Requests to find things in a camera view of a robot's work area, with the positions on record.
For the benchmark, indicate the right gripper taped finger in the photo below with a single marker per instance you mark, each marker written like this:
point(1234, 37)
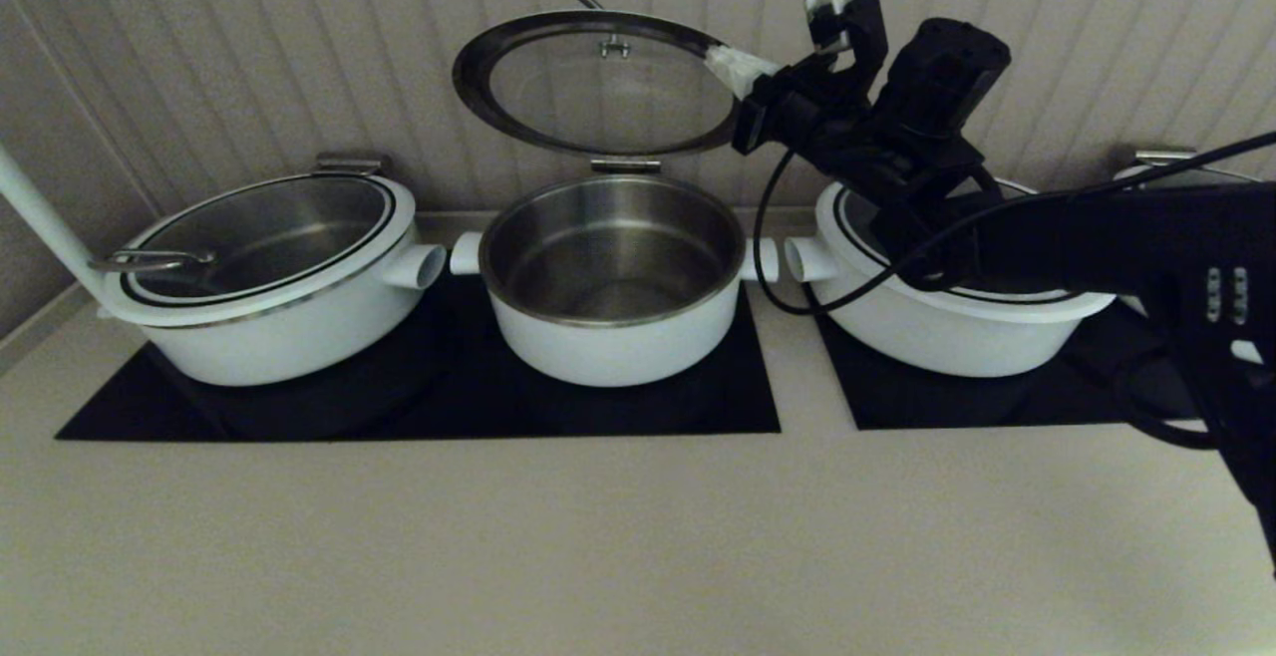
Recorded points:
point(738, 80)
point(746, 60)

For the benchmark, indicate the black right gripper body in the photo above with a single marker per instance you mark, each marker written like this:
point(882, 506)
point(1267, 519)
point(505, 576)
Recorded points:
point(837, 123)

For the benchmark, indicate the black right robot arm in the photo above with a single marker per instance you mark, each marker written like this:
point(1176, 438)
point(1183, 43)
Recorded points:
point(1097, 237)

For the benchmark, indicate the white steel-lined pot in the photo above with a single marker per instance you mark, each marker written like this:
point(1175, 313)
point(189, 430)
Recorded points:
point(1166, 155)
point(947, 347)
point(299, 352)
point(608, 357)

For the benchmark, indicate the black glass induction cooktop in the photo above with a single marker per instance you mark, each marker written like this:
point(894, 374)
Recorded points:
point(399, 407)
point(947, 402)

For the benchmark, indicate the white round pole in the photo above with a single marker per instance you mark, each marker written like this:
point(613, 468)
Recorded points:
point(40, 217)

